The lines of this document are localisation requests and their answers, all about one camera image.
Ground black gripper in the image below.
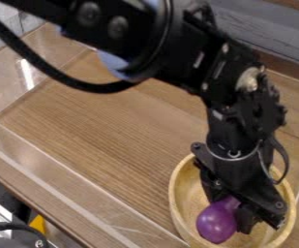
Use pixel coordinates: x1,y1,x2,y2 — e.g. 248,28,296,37
189,140,289,235

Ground purple toy eggplant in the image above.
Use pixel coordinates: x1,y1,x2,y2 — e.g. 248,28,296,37
195,196,239,244

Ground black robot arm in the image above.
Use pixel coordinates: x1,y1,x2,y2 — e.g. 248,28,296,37
0,0,287,233

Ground brown wooden bowl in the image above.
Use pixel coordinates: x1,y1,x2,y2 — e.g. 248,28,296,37
168,154,296,248

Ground yellow black equipment base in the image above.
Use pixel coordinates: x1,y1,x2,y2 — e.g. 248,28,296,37
0,173,84,248

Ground black cable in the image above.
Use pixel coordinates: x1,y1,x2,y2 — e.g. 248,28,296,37
0,222,49,248

